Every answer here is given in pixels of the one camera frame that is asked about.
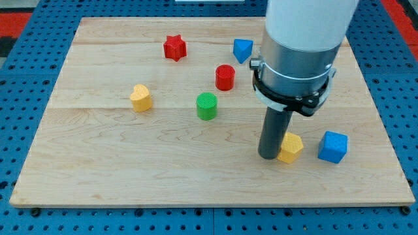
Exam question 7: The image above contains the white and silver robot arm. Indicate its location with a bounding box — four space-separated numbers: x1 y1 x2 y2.
260 0 359 97

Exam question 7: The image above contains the yellow heart block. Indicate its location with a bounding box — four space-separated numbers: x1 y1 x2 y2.
129 84 153 112

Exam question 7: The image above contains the green cylinder block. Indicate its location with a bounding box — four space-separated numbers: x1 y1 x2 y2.
196 92 217 121

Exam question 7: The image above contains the red cylinder block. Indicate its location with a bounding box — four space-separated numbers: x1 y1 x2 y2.
215 64 235 91

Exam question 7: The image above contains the light wooden board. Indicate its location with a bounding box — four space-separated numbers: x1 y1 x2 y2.
10 18 415 208

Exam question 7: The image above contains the dark grey cylindrical pointer rod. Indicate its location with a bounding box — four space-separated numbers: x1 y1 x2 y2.
258 108 292 160

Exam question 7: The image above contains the blue triangle block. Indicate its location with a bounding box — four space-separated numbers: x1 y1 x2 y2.
233 39 253 64

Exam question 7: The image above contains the red star block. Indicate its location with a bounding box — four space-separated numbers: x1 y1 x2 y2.
163 35 187 62

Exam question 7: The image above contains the yellow hexagon block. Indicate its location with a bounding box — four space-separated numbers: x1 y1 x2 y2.
277 132 304 164

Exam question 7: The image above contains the blue cube block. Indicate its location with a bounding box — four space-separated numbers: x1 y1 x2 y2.
317 131 348 164

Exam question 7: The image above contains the black clamp ring bracket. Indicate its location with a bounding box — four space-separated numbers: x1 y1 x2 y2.
249 58 336 117

